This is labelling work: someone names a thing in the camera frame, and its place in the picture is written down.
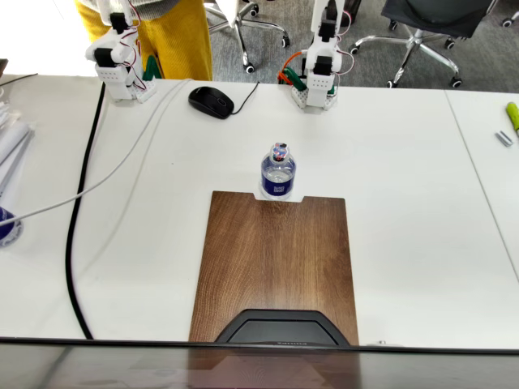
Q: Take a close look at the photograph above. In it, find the blue bottle with sticker cap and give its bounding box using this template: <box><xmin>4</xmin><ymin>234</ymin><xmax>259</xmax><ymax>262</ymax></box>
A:
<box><xmin>259</xmin><ymin>141</ymin><xmax>297</xmax><ymax>202</ymax></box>

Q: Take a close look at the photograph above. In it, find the white leader robot arm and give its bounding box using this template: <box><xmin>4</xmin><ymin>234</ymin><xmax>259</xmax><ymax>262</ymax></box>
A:
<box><xmin>84</xmin><ymin>0</ymin><xmax>159</xmax><ymax>105</ymax></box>

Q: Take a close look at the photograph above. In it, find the brown wooden board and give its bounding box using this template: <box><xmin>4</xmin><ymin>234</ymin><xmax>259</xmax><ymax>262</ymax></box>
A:
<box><xmin>189</xmin><ymin>190</ymin><xmax>360</xmax><ymax>346</ymax></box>

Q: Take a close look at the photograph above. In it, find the black computer mouse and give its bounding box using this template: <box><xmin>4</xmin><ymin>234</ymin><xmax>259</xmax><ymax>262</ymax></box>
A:
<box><xmin>188</xmin><ymin>80</ymin><xmax>260</xmax><ymax>121</ymax></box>

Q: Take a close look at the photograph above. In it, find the green clamp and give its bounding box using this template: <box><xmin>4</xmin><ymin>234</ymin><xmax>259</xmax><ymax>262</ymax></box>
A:
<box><xmin>279</xmin><ymin>66</ymin><xmax>309</xmax><ymax>92</ymax></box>
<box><xmin>141</xmin><ymin>54</ymin><xmax>163</xmax><ymax>81</ymax></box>

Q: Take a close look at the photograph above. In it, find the black Philips monitor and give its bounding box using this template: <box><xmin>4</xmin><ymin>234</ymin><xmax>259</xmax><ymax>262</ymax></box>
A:
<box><xmin>0</xmin><ymin>309</ymin><xmax>519</xmax><ymax>389</ymax></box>

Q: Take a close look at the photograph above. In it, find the person in yellow trousers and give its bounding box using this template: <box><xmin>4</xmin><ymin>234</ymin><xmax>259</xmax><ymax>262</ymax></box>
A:
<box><xmin>75</xmin><ymin>0</ymin><xmax>214</xmax><ymax>82</ymax></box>

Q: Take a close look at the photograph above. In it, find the black office chair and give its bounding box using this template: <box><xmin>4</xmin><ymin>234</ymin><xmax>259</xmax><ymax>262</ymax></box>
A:
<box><xmin>350</xmin><ymin>0</ymin><xmax>504</xmax><ymax>89</ymax></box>

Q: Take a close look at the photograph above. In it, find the yellow-green marker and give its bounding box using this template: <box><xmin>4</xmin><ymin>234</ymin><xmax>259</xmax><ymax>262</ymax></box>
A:
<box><xmin>505</xmin><ymin>101</ymin><xmax>519</xmax><ymax>141</ymax></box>

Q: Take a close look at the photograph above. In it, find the orange cable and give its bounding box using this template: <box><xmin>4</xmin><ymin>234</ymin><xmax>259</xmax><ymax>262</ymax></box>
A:
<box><xmin>281</xmin><ymin>50</ymin><xmax>304</xmax><ymax>76</ymax></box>

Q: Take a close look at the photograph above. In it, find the white cable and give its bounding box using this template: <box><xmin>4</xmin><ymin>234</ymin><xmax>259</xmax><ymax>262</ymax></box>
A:
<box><xmin>0</xmin><ymin>79</ymin><xmax>192</xmax><ymax>226</ymax></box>

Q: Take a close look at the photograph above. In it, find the thick black cable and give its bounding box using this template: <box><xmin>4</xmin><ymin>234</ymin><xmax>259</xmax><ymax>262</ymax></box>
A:
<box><xmin>66</xmin><ymin>83</ymin><xmax>107</xmax><ymax>340</ymax></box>

